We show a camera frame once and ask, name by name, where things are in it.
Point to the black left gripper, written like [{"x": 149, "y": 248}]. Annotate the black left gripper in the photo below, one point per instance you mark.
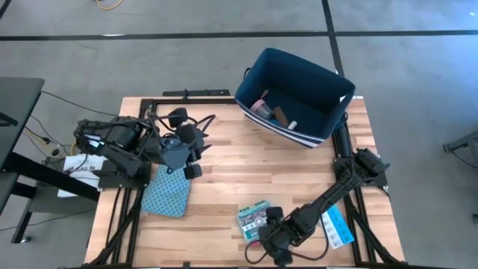
[{"x": 192, "y": 143}]

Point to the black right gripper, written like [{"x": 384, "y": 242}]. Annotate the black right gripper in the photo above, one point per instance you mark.
[{"x": 287, "y": 231}]

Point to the green snack packet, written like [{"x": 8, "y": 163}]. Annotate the green snack packet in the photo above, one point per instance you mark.
[{"x": 251, "y": 220}]

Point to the clear cup with pink lid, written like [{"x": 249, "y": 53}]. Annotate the clear cup with pink lid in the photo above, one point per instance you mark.
[{"x": 261, "y": 109}]

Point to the blue white packet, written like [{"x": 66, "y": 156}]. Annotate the blue white packet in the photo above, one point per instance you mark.
[{"x": 338, "y": 228}]

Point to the orange pill bottle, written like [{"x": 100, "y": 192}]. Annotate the orange pill bottle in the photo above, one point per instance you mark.
[{"x": 280, "y": 116}]

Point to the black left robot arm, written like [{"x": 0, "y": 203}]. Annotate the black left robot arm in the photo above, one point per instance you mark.
[{"x": 123, "y": 138}]

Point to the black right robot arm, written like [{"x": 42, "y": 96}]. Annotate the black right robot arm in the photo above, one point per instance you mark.
[{"x": 328, "y": 198}]

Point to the navy white striped fabric basket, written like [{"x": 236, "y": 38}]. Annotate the navy white striped fabric basket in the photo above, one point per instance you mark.
[{"x": 310, "y": 86}]

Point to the black bar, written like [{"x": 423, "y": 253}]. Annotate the black bar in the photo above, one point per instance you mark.
[{"x": 201, "y": 92}]

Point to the blue flower-patterned cloth pouch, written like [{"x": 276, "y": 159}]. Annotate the blue flower-patterned cloth pouch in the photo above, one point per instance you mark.
[{"x": 166, "y": 194}]

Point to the white paper sheet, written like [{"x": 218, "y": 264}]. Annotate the white paper sheet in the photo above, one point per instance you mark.
[{"x": 74, "y": 164}]

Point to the black desk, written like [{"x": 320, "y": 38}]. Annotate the black desk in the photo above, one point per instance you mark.
[{"x": 18, "y": 108}]

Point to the grey metal stand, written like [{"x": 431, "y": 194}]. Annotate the grey metal stand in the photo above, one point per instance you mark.
[{"x": 463, "y": 142}]

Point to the black aluminium table frame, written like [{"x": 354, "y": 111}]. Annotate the black aluminium table frame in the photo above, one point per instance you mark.
[{"x": 186, "y": 101}]

